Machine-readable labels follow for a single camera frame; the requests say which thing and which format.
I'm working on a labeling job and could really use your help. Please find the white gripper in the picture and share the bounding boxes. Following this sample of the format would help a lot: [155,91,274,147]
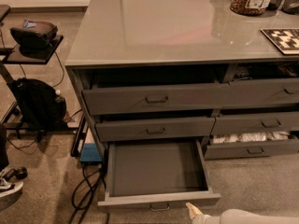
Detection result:
[186,203,220,224]

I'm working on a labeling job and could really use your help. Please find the grey drawer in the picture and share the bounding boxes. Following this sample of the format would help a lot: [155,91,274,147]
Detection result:
[95,117,215,142]
[98,139,221,211]
[222,78,299,108]
[205,135,299,160]
[82,83,229,115]
[211,112,299,134]

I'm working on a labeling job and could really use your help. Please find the white packets in drawer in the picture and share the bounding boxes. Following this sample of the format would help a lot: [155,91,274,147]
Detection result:
[212,132,291,144]

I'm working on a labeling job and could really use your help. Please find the grey drawer cabinet with countertop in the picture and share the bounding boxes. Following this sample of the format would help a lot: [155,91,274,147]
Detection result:
[66,0,298,152]

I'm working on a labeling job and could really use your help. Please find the blue box on floor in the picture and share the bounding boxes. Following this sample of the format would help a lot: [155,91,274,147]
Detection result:
[80,143,102,162]

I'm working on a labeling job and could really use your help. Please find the black caster wheel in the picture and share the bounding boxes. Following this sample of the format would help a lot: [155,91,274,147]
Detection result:
[5,167,28,181]

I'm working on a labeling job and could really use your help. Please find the black backpack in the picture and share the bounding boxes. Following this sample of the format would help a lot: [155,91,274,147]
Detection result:
[8,77,66,130]

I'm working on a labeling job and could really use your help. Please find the black and white sneaker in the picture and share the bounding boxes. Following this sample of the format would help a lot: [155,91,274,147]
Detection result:
[0,171,23,198]

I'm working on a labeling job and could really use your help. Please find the black and white patterned board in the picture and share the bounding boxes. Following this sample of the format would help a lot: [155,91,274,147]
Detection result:
[261,28,299,55]

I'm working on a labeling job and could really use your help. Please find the black bag on stand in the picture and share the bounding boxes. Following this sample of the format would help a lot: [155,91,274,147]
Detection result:
[10,20,58,49]

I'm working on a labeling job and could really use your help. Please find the black stand with tray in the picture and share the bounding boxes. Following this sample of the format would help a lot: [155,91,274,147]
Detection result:
[1,33,78,137]

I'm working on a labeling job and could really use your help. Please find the black cables on floor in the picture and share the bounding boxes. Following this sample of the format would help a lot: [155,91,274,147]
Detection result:
[67,162,111,224]

